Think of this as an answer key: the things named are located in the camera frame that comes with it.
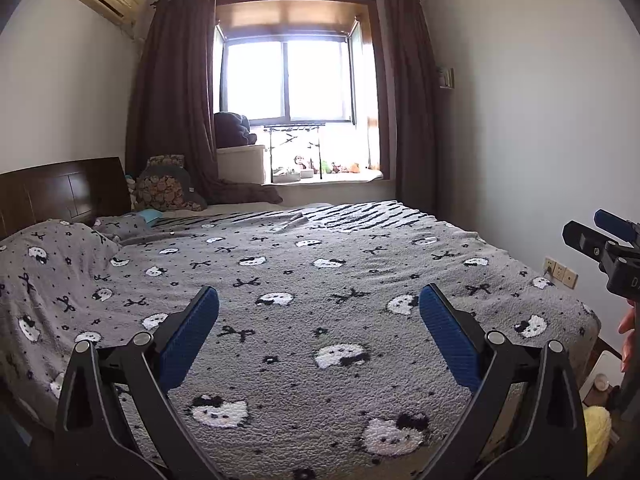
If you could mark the white storage box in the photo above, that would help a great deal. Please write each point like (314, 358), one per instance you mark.
(240, 164)

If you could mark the brown curtain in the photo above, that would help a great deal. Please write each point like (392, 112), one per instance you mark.
(170, 90)
(410, 90)

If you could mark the row of small toys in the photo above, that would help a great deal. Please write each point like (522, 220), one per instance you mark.
(340, 167)

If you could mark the person's right hand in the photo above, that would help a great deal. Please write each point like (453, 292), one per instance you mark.
(627, 327)

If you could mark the brown right curtain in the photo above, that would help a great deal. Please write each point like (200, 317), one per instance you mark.
(410, 90)

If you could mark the white side table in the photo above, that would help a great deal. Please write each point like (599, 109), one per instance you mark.
(612, 362)

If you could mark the small white cup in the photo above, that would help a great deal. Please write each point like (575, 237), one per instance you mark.
(600, 383)

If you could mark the white tray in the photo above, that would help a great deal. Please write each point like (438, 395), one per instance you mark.
(286, 176)

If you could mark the brown patterned cushion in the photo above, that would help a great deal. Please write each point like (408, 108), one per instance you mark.
(167, 185)

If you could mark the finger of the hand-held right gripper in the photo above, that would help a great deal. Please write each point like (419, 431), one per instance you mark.
(615, 222)
(585, 240)

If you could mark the window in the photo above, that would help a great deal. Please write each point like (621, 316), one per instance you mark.
(285, 80)

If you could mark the beige wall socket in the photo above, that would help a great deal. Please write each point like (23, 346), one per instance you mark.
(566, 276)
(550, 265)

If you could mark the yellow fluffy cloth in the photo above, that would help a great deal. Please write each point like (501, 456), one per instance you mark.
(597, 437)

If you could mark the teal cloth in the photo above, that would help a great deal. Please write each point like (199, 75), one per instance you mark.
(150, 216)

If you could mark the black drying rack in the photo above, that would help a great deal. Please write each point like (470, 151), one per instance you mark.
(295, 126)

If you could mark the brown plush toy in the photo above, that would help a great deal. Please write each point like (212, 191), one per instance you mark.
(299, 162)

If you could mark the grey printed blanket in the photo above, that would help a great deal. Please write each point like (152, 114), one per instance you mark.
(325, 320)

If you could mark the grey printed pillow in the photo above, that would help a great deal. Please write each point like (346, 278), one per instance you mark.
(125, 225)
(55, 280)

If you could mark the brown left curtain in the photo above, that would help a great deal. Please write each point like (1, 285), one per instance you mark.
(170, 90)

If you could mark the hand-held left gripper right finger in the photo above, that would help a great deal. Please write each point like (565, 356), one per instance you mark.
(450, 345)

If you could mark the dark cloth pile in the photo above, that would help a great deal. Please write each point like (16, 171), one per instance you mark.
(232, 129)

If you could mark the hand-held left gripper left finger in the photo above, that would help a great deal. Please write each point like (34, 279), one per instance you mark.
(192, 335)

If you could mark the tan roller blind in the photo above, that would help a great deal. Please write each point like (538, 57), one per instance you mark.
(285, 12)

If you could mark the dark wooden headboard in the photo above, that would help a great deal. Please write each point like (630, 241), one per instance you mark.
(55, 192)

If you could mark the small wall-mounted box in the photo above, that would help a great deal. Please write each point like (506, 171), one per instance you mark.
(446, 77)

